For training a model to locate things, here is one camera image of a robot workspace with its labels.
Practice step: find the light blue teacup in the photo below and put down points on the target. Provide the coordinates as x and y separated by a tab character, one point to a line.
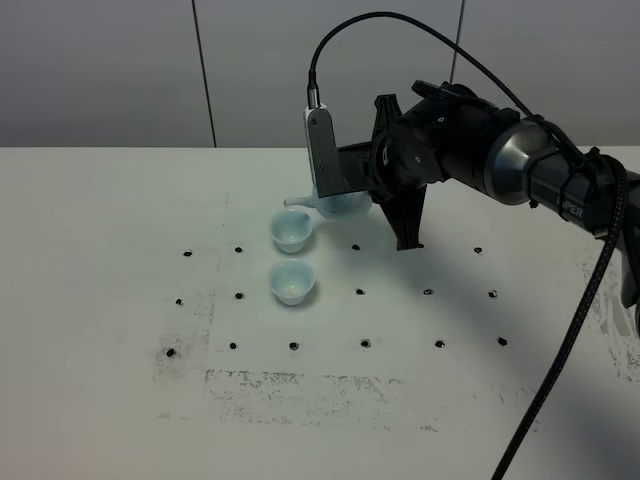
291	281
290	229

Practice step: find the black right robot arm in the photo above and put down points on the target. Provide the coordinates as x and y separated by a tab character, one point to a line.
533	162

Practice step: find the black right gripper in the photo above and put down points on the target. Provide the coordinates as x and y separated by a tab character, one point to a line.
449	134

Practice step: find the near light blue teacup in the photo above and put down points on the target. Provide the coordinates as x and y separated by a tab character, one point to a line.
291	281

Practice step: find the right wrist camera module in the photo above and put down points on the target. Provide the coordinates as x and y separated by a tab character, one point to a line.
335	170

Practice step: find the light blue porcelain teapot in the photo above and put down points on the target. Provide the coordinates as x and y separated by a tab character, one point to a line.
335	207

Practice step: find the far light blue teacup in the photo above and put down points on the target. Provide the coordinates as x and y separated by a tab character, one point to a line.
290	229

